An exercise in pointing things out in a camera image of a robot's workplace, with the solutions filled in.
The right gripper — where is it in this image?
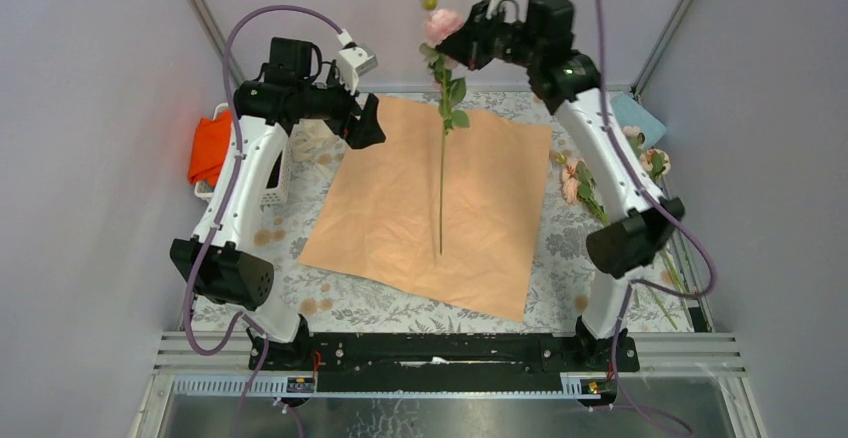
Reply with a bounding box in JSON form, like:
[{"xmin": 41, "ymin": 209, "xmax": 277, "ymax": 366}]
[{"xmin": 437, "ymin": 0, "xmax": 542, "ymax": 71}]

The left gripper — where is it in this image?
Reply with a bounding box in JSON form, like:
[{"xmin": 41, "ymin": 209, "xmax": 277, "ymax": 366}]
[{"xmin": 291, "ymin": 60, "xmax": 382, "ymax": 147}]

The pink fake rose stem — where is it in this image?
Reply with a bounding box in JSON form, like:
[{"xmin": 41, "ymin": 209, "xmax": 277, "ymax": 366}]
[{"xmin": 419, "ymin": 0, "xmax": 469, "ymax": 254}]

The brown kraft wrapping paper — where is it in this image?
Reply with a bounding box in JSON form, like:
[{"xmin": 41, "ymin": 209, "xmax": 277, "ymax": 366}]
[{"xmin": 299, "ymin": 96, "xmax": 553, "ymax": 321}]

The fake rose stem with bud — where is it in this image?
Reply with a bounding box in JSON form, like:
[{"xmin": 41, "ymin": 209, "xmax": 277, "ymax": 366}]
[{"xmin": 622, "ymin": 126, "xmax": 684, "ymax": 292}]

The peach fake rose stem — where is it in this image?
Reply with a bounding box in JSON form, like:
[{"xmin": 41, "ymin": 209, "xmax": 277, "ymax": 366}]
[{"xmin": 554, "ymin": 152, "xmax": 682, "ymax": 331}]

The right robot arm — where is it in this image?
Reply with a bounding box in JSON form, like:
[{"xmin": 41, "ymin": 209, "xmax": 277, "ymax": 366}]
[{"xmin": 436, "ymin": 0, "xmax": 685, "ymax": 370}]

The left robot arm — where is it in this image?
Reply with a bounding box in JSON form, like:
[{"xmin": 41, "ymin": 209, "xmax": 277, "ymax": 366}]
[{"xmin": 170, "ymin": 34, "xmax": 386, "ymax": 369}]

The floral patterned table mat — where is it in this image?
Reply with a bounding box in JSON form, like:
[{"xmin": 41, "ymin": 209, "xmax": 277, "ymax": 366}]
[{"xmin": 190, "ymin": 90, "xmax": 697, "ymax": 336}]

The beige ribbon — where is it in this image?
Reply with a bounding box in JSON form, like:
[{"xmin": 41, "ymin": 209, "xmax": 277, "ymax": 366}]
[{"xmin": 290, "ymin": 120, "xmax": 346, "ymax": 180}]

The white plastic basket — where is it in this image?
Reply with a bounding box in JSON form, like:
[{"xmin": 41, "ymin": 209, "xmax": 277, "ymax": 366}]
[{"xmin": 190, "ymin": 102, "xmax": 291, "ymax": 206}]

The orange cloth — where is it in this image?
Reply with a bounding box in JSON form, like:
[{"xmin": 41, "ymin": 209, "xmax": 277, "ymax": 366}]
[{"xmin": 187, "ymin": 109, "xmax": 232, "ymax": 186}]

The light blue cloth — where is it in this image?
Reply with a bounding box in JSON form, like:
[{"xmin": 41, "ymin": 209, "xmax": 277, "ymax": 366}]
[{"xmin": 610, "ymin": 93, "xmax": 667, "ymax": 149}]

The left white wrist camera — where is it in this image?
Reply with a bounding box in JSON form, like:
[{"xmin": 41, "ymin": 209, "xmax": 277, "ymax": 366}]
[{"xmin": 336, "ymin": 28, "xmax": 378, "ymax": 96}]

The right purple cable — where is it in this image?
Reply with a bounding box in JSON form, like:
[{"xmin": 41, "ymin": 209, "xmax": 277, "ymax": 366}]
[{"xmin": 493, "ymin": 0, "xmax": 719, "ymax": 438}]

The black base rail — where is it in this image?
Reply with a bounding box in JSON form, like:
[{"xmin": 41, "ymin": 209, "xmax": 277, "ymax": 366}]
[{"xmin": 248, "ymin": 324, "xmax": 640, "ymax": 393}]

